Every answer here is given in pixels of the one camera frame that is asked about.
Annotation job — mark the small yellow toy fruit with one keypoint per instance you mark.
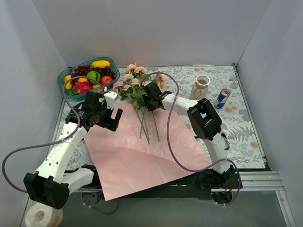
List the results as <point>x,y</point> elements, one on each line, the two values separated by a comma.
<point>83,79</point>

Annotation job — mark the white ribbed ceramic vase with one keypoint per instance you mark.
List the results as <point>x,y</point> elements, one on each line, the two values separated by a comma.
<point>200,88</point>

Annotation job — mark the dark red toy grapes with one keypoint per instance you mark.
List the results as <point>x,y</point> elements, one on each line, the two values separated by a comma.
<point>83,70</point>

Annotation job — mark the black gold-lettered ribbon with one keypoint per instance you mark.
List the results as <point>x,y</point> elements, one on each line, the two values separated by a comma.
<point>225,142</point>

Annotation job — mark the blue silver energy drink can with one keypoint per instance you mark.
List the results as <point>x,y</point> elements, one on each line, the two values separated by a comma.
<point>222,98</point>

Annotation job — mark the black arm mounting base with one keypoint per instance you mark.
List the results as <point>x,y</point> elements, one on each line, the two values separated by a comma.
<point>196,185</point>

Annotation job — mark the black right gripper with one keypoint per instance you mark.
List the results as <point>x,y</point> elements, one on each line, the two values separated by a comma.
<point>148,101</point>

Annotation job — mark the floral patterned table mat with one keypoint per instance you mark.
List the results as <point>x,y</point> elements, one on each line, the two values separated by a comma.
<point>245,150</point>

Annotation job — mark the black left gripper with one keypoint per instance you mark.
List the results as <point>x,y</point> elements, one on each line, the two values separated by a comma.
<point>104,118</point>

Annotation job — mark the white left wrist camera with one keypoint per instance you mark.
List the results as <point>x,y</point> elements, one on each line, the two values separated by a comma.
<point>110,98</point>

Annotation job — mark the pink toy dragon fruit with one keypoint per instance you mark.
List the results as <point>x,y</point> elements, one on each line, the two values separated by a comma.
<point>82,87</point>

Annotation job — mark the purple wrapping paper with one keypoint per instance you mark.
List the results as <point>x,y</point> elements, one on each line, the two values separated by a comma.
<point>128,164</point>

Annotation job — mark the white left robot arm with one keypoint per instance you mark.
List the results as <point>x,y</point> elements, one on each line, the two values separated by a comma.
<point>51,184</point>

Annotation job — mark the red toy apple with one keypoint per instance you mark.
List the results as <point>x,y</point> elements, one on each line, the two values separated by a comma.
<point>106,79</point>

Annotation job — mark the yellow toy mango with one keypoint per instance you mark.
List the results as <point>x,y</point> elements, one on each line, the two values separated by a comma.
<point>101,64</point>

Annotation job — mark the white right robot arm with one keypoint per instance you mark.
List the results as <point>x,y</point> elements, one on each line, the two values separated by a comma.
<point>205,123</point>

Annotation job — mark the two-bloom peach rose stem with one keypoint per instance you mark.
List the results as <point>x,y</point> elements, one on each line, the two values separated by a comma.
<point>136,73</point>

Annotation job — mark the white tissue paper roll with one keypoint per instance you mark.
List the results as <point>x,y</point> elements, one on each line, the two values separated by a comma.
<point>40,215</point>

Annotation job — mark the pale pink rose stem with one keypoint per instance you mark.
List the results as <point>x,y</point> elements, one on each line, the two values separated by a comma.
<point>139,112</point>

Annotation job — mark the green toy watermelon ball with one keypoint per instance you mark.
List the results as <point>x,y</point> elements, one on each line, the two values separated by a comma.
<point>94,76</point>

